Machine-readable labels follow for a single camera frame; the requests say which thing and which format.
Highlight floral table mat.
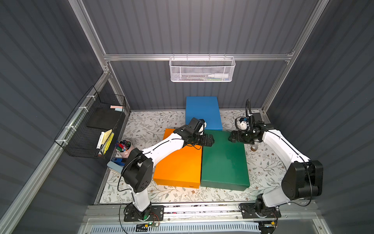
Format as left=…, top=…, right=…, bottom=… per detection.
left=97, top=110, right=286, bottom=205

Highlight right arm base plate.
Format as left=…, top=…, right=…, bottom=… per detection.
left=238, top=202, right=281, bottom=219

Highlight small tape roll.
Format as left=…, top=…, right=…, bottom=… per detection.
left=250, top=144, right=258, bottom=152

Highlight white wire mesh basket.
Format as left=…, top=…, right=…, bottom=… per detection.
left=169, top=55, right=236, bottom=82

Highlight yellow sticky notepad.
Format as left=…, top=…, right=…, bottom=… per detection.
left=101, top=129, right=113, bottom=145

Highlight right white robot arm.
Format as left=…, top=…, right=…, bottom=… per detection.
left=228, top=121, right=323, bottom=212

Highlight pink pen cup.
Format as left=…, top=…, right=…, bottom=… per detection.
left=115, top=139, right=134, bottom=159

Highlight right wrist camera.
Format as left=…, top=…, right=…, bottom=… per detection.
left=235, top=117, right=250, bottom=131

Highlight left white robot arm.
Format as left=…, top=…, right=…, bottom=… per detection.
left=120, top=118, right=214, bottom=212

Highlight blue stapler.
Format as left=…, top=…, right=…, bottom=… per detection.
left=111, top=158, right=127, bottom=167

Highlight black wire wall basket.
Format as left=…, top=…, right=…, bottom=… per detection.
left=55, top=87, right=127, bottom=160

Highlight pink blue sticky notes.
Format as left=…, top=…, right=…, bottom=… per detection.
left=110, top=105, right=124, bottom=112

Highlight white marker in basket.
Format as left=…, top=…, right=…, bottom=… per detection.
left=208, top=73, right=229, bottom=80

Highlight aluminium rail at front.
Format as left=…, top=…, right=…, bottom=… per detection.
left=83, top=200, right=321, bottom=224

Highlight blue shoebox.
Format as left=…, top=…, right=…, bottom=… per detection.
left=186, top=97, right=223, bottom=131

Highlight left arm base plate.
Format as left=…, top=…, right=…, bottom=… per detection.
left=123, top=204, right=165, bottom=222

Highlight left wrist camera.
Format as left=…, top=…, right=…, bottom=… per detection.
left=189, top=118, right=206, bottom=132

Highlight orange shoebox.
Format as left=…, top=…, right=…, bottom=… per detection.
left=153, top=146, right=202, bottom=189

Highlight green shoebox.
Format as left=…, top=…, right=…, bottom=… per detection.
left=201, top=130, right=250, bottom=191

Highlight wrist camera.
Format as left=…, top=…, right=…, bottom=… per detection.
left=235, top=117, right=250, bottom=131
left=189, top=118, right=206, bottom=132

